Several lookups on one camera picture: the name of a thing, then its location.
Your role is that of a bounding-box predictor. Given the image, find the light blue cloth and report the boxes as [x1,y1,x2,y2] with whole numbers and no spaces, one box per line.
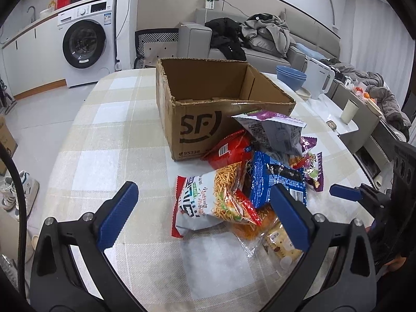
[296,43,318,60]

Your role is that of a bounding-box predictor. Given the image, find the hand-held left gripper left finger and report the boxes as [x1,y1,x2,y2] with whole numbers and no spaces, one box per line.
[29,181,148,312]

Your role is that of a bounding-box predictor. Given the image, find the white counter cabinet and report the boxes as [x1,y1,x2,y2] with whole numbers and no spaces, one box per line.
[0,15,69,101]

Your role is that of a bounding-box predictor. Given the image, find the black jacket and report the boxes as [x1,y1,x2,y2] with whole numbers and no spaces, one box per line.
[205,18,248,62]

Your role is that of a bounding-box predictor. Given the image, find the blue snack packet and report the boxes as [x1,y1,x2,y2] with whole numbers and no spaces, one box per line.
[250,151,308,209]

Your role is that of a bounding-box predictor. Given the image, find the grey blanket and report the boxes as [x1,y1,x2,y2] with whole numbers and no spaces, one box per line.
[328,59,411,137]

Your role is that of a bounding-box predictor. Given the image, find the white low table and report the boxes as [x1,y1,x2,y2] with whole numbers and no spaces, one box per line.
[309,78,391,173]

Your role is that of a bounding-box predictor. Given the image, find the white electric kettle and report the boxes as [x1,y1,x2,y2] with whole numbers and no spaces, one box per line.
[305,58,335,101]

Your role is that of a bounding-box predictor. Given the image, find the small brown cardboard box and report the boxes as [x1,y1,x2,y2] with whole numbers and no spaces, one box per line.
[0,115,19,174]

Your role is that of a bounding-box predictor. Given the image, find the clear-wrapped orange floss cake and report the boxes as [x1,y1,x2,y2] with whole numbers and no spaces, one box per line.
[231,198,283,258]

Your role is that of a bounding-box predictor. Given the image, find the red chips bag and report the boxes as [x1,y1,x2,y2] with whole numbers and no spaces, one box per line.
[202,129,257,170]

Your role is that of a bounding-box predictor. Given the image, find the patterned black white chair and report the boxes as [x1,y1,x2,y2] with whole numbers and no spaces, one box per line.
[133,29,180,69]

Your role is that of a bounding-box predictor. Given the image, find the grey sofa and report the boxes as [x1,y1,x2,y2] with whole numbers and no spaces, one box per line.
[177,8,342,72]

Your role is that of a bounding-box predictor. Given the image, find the white sneakers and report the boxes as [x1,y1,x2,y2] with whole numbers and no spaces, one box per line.
[0,170,40,219]

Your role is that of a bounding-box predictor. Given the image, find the white red crispy sticks packet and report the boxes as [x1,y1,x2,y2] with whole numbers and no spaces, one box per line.
[172,162,263,238]

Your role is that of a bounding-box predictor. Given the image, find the yellow snack packet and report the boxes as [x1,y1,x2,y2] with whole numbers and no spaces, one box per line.
[263,221,306,269]

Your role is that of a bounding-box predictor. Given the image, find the thick black cable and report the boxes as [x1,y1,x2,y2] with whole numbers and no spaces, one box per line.
[0,142,28,300]

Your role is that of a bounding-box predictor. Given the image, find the grey clothes pile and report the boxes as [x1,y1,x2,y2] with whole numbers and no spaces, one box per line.
[240,13,298,57]

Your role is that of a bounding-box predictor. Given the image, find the small purple snack packet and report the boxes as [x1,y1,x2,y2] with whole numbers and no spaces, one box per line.
[291,136,326,193]

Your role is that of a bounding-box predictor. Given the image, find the purple grey snack bag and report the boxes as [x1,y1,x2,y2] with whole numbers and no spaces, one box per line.
[231,110,308,157]

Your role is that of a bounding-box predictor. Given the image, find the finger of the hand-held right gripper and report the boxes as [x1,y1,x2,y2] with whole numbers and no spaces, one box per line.
[329,184,391,216]

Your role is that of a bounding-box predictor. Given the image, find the white cup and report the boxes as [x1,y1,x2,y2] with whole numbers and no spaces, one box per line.
[340,99,359,125]

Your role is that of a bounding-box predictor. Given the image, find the white washing machine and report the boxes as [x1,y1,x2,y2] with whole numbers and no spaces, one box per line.
[58,0,118,88]

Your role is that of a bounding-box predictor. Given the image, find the person's right hand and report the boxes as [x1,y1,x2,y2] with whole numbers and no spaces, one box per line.
[387,257,407,271]

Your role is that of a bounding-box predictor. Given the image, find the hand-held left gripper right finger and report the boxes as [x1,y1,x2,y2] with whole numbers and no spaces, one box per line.
[270,184,379,312]

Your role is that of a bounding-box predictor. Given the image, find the blue bowl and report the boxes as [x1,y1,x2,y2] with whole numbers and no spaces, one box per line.
[276,66,308,82]
[279,76,307,92]

